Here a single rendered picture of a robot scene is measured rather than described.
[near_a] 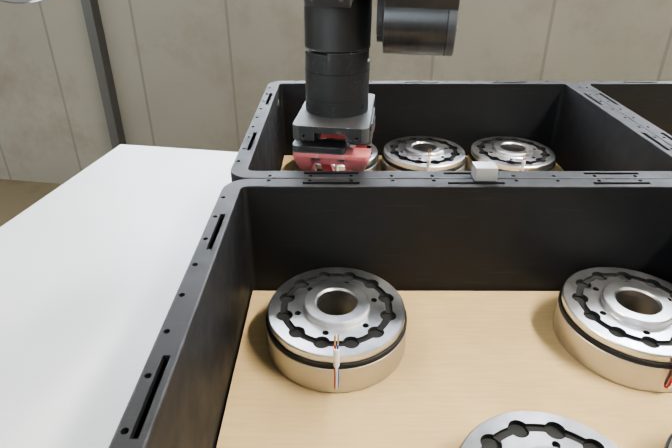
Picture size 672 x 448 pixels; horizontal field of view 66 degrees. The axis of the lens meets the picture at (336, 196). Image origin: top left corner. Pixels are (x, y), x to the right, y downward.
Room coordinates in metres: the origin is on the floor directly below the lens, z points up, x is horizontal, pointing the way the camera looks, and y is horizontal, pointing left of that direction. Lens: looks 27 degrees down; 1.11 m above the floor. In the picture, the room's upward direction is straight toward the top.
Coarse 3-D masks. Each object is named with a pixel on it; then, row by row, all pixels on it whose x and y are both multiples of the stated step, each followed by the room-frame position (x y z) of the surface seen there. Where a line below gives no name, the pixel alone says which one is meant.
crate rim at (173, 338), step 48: (240, 192) 0.36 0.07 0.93; (288, 192) 0.36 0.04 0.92; (336, 192) 0.36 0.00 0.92; (384, 192) 0.36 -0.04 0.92; (432, 192) 0.36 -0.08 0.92; (480, 192) 0.36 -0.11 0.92; (528, 192) 0.36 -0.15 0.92; (576, 192) 0.36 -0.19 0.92; (624, 192) 0.36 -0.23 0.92; (192, 288) 0.23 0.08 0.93; (144, 384) 0.17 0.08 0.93; (144, 432) 0.14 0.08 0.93
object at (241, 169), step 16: (272, 96) 0.61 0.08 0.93; (576, 96) 0.63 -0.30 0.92; (592, 96) 0.61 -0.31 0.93; (256, 112) 0.55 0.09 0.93; (608, 112) 0.55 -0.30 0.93; (256, 128) 0.49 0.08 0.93; (624, 128) 0.51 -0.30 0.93; (640, 128) 0.49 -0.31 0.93; (256, 144) 0.45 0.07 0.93; (656, 144) 0.45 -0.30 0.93; (240, 160) 0.41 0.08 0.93; (240, 176) 0.38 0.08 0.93; (256, 176) 0.38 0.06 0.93; (272, 176) 0.38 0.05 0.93; (288, 176) 0.38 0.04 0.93; (304, 176) 0.38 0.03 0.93; (320, 176) 0.38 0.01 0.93; (336, 176) 0.38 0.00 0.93; (352, 176) 0.38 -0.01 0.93; (368, 176) 0.38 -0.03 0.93; (384, 176) 0.38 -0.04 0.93; (400, 176) 0.38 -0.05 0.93; (416, 176) 0.38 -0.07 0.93; (432, 176) 0.38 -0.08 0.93; (448, 176) 0.38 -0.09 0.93; (464, 176) 0.38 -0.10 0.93; (512, 176) 0.38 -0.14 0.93; (528, 176) 0.38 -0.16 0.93; (544, 176) 0.38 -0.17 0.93; (560, 176) 0.38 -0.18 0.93; (576, 176) 0.38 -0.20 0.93; (592, 176) 0.38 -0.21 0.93; (608, 176) 0.38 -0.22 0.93; (624, 176) 0.38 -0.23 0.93; (640, 176) 0.38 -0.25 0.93; (656, 176) 0.38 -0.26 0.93
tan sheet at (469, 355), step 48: (432, 336) 0.31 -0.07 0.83; (480, 336) 0.31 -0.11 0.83; (528, 336) 0.31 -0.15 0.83; (240, 384) 0.26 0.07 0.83; (288, 384) 0.26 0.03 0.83; (384, 384) 0.26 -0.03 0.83; (432, 384) 0.26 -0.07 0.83; (480, 384) 0.26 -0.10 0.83; (528, 384) 0.26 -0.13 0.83; (576, 384) 0.26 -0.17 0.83; (240, 432) 0.22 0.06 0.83; (288, 432) 0.22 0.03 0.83; (336, 432) 0.22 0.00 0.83; (384, 432) 0.22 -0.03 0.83; (432, 432) 0.22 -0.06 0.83; (624, 432) 0.22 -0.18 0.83
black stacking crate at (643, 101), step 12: (612, 96) 0.66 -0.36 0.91; (624, 96) 0.66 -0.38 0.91; (636, 96) 0.66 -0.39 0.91; (648, 96) 0.66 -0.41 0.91; (660, 96) 0.66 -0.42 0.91; (636, 108) 0.66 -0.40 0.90; (648, 108) 0.66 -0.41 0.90; (660, 108) 0.66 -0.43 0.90; (648, 120) 0.66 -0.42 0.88; (660, 120) 0.66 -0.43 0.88
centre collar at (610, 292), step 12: (612, 288) 0.32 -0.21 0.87; (624, 288) 0.32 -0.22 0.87; (636, 288) 0.32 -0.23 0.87; (648, 288) 0.32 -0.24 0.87; (600, 300) 0.31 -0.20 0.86; (612, 300) 0.30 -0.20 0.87; (648, 300) 0.31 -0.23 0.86; (660, 300) 0.30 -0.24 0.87; (612, 312) 0.29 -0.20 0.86; (624, 312) 0.29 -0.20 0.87; (660, 312) 0.29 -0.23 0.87; (636, 324) 0.28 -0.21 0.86; (648, 324) 0.28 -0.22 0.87; (660, 324) 0.28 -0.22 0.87
